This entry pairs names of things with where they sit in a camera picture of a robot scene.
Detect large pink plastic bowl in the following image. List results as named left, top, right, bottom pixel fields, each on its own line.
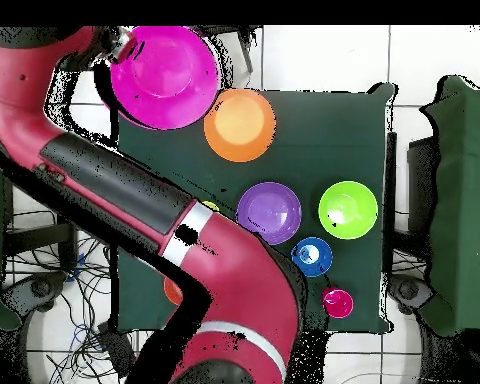
left=109, top=25, right=222, bottom=132

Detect large orange plastic bowl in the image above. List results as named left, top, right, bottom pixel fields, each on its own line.
left=203, top=88, right=278, bottom=164

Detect black stool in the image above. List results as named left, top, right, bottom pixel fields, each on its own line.
left=199, top=25, right=263, bottom=74

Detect black metal stand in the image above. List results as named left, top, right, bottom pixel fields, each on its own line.
left=5, top=221, right=78, bottom=277

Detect purple plastic bowl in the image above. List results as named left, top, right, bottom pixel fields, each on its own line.
left=236, top=181, right=303, bottom=246

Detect dark green tablecloth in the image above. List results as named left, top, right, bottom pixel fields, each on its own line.
left=115, top=81, right=397, bottom=335

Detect small red-orange plastic bowl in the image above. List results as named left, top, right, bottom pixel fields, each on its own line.
left=163, top=275, right=184, bottom=306

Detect light green plastic bowl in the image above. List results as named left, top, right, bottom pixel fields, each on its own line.
left=318, top=180, right=380, bottom=240

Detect blue plastic bowl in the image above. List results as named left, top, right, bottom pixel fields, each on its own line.
left=290, top=236, right=334, bottom=278

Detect black power brick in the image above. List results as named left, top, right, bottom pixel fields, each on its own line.
left=97, top=322, right=137, bottom=378

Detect red plastic cup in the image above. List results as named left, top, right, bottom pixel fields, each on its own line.
left=321, top=286, right=355, bottom=320

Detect tangle of floor cables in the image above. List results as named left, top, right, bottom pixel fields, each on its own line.
left=7, top=235, right=117, bottom=384

